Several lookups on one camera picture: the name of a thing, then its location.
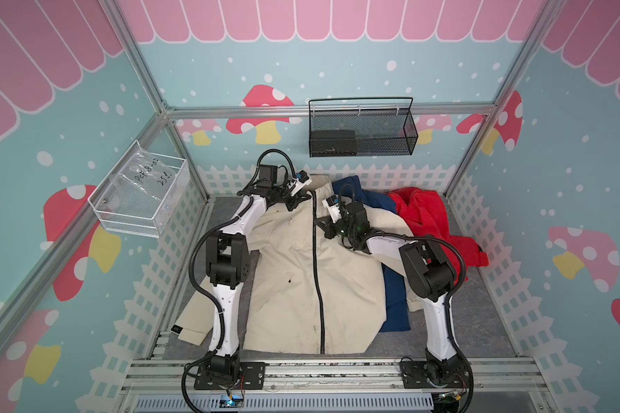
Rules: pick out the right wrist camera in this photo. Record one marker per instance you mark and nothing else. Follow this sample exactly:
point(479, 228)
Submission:
point(333, 206)

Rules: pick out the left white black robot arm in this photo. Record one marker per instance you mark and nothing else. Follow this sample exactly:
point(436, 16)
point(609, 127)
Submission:
point(220, 261)

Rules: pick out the black wire mesh basket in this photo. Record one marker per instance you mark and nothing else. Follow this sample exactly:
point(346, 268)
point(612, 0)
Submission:
point(384, 126)

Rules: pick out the white wire basket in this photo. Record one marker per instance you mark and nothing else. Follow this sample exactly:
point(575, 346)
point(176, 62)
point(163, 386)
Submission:
point(171, 200)

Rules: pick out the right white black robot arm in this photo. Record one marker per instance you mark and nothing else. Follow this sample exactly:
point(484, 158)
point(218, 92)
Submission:
point(434, 270)

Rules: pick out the cream beige jacket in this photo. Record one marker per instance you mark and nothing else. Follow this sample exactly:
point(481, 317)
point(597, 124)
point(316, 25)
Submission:
point(310, 294)

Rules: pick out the red jacket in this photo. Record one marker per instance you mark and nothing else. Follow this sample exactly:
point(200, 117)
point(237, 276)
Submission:
point(425, 214)

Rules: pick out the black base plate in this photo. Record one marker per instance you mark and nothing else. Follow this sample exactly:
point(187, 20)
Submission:
point(241, 375)
point(450, 374)

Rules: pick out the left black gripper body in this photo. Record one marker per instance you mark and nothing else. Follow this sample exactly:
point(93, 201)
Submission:
point(281, 194)

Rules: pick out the black box in basket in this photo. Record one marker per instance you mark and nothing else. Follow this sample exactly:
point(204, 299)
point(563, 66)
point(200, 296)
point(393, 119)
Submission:
point(332, 144)

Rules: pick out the aluminium front rail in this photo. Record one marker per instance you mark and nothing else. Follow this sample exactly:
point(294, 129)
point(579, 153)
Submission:
point(342, 385)

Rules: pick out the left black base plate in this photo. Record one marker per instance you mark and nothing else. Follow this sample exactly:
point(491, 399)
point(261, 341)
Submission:
point(241, 375)

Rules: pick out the navy blue jacket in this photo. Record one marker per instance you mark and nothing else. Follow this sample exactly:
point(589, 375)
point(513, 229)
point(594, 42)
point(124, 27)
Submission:
point(392, 294)

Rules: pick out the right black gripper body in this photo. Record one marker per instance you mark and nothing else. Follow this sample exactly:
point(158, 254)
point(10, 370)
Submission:
point(340, 229)

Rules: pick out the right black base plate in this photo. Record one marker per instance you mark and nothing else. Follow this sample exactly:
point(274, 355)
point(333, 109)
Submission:
point(450, 374)

